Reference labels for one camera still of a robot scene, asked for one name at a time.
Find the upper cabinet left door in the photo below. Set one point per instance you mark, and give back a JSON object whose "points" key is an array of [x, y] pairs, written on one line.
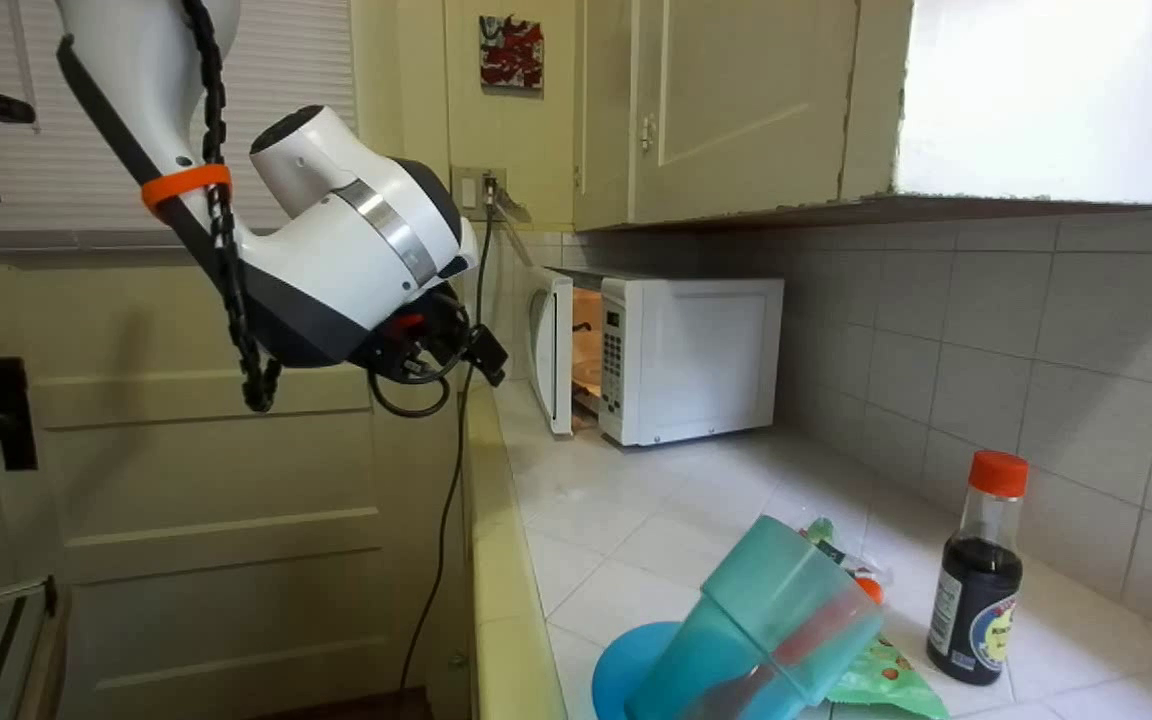
{"points": [[704, 109]]}

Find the red spoon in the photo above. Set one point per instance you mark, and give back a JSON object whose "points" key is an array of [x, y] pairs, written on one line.
{"points": [[821, 646]]}

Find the window blind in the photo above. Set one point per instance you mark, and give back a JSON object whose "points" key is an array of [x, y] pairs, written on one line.
{"points": [[63, 186]]}

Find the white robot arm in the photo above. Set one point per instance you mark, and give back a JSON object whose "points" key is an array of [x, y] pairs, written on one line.
{"points": [[359, 251]]}

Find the blue plastic bowl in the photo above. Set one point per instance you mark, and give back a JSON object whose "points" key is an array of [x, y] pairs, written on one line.
{"points": [[666, 672]]}

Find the red wall picture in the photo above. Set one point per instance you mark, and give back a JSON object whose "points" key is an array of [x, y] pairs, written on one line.
{"points": [[509, 52]]}

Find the black door latch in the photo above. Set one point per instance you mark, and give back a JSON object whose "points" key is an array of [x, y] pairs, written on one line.
{"points": [[0, 404]]}

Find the teal plastic pitcher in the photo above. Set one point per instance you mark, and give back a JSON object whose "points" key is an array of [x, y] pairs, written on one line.
{"points": [[766, 591]]}

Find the white microwave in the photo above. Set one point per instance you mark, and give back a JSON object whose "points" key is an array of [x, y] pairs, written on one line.
{"points": [[659, 356]]}

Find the panelled cream door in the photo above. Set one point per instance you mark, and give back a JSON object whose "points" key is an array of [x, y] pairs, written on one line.
{"points": [[218, 563]]}

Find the green snack bag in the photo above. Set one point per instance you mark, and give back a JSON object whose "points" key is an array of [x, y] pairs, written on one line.
{"points": [[885, 679]]}

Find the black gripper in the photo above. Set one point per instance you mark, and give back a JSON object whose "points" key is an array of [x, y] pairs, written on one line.
{"points": [[439, 334]]}

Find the wall power outlet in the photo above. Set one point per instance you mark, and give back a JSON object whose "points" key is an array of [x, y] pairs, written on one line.
{"points": [[477, 189]]}

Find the soy sauce bottle red cap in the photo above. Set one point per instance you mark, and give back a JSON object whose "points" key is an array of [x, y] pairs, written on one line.
{"points": [[980, 574]]}

